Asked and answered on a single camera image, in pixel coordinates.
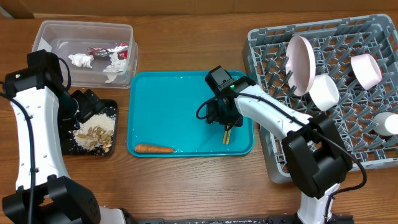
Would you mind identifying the teal serving tray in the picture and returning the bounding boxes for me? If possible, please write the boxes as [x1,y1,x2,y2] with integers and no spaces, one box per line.
[127,71,255,157]

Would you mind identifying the black tray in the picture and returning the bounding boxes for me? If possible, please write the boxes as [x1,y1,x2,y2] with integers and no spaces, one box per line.
[58,100,118,156]

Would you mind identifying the rice and food scraps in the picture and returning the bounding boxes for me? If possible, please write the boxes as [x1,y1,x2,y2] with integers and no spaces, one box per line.
[72,114,116,154]

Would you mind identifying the white cup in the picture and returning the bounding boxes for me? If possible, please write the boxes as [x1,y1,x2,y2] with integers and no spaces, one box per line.
[373,112,398,136]

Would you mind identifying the white napkin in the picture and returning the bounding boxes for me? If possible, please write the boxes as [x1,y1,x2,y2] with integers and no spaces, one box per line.
[68,53,94,68]

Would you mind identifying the clear plastic bin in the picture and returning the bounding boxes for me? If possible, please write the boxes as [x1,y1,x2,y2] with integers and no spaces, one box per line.
[32,21,138,89]

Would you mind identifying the cream bowl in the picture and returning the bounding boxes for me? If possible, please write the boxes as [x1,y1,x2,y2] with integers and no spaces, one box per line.
[309,74,340,111]

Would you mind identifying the large pink plate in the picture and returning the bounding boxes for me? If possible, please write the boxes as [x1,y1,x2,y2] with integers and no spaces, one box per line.
[285,35,316,96]

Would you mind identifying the red foil wrapper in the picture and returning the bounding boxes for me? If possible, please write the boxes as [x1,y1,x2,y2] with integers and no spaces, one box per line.
[88,42,129,59]

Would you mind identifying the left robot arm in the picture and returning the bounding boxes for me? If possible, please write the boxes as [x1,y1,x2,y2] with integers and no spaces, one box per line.
[1,50,134,223]

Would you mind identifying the wooden chopstick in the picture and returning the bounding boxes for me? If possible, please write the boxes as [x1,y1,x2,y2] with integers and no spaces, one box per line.
[225,129,231,145]
[223,130,228,144]

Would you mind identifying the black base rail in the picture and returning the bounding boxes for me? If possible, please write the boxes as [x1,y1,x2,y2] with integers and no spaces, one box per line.
[130,215,355,224]

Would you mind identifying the orange carrot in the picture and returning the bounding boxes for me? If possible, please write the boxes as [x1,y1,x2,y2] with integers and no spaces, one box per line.
[134,144,175,154]

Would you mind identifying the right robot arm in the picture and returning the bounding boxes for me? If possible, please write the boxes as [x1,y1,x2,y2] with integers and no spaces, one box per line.
[202,66,353,223]

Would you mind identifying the grey dishwasher rack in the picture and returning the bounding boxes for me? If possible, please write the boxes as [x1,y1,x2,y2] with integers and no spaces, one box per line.
[243,14,397,170]

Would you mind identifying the small pink bowl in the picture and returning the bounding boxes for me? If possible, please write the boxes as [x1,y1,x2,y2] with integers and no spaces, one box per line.
[351,54,382,90]

